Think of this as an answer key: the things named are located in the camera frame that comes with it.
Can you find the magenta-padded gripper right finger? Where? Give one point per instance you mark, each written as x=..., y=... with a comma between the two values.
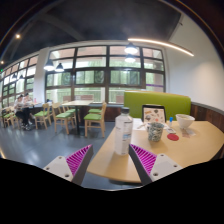
x=165, y=166

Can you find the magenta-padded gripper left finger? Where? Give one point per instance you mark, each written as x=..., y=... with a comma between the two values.
x=59, y=166

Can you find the clear plastic drink bottle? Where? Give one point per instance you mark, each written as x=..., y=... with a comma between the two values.
x=123, y=133

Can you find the flat round red coaster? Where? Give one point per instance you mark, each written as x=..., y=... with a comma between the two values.
x=173, y=137

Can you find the speckled green-white ceramic mug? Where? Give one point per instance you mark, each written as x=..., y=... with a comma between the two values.
x=155, y=131

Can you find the small white card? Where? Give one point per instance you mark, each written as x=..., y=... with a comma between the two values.
x=170, y=130

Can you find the small clear plastic packet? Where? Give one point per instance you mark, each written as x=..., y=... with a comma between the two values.
x=188, y=132

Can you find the small blue-capped tube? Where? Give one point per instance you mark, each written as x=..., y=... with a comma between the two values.
x=170, y=120

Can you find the white ceramic bowl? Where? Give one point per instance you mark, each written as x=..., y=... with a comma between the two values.
x=185, y=120

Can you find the black sticker-covered laptop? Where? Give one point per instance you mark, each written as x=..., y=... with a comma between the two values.
x=154, y=115

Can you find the wooden chairs with green seats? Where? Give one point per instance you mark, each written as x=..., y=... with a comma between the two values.
x=93, y=117

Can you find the light wooden dining table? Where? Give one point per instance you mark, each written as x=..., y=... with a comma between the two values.
x=77, y=103

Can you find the person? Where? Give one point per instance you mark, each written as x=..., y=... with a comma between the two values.
x=20, y=110
x=28, y=100

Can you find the green upholstered booth bench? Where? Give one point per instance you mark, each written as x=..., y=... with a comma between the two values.
x=150, y=98

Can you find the hanging pendant ceiling lamps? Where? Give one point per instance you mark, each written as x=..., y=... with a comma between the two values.
x=131, y=49

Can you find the curved linear ceiling light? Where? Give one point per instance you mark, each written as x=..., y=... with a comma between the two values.
x=160, y=43

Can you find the large dark-framed window wall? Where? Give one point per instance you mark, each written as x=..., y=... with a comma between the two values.
x=90, y=62

